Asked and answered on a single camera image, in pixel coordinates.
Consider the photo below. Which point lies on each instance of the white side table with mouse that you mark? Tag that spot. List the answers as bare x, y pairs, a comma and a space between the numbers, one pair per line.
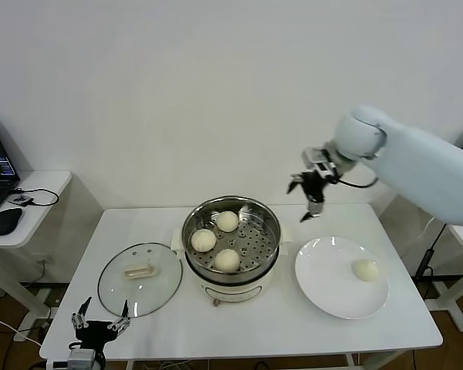
34, 227

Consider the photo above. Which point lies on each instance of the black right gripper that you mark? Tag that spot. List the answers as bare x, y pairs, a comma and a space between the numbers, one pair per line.
315, 187

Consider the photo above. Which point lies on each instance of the white side table with label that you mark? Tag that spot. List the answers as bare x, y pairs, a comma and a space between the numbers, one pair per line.
461, 320

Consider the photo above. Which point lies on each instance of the small black patterned device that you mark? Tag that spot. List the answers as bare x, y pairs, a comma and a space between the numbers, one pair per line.
21, 200

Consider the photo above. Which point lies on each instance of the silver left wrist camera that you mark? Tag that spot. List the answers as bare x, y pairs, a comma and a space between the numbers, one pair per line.
83, 358

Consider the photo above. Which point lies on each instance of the white steamed baozi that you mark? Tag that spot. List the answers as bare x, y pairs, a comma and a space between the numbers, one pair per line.
366, 270
227, 261
203, 241
227, 221

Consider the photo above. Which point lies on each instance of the white round plate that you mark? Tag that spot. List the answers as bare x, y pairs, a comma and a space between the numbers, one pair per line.
324, 277

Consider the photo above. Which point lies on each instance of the white floor power strip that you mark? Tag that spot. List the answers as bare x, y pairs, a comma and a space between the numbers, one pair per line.
27, 333

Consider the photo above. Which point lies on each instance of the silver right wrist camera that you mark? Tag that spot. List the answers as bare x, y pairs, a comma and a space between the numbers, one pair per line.
318, 162

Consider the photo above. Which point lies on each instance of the white electric cooking pot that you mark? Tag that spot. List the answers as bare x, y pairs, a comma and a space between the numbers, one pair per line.
235, 291

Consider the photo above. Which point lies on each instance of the black computer mouse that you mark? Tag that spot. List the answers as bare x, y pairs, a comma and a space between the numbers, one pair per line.
7, 221

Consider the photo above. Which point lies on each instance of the brown floor socket box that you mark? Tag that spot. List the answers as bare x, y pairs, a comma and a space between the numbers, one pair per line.
55, 301

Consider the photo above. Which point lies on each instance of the stainless steel steamer basket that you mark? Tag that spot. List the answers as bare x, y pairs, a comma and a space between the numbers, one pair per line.
254, 246

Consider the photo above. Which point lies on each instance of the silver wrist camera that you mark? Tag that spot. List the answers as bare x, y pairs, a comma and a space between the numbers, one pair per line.
83, 358
318, 162

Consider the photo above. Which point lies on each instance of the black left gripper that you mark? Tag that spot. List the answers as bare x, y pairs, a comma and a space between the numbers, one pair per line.
96, 333

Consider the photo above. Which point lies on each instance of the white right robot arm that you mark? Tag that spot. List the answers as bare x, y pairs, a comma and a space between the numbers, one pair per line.
416, 165

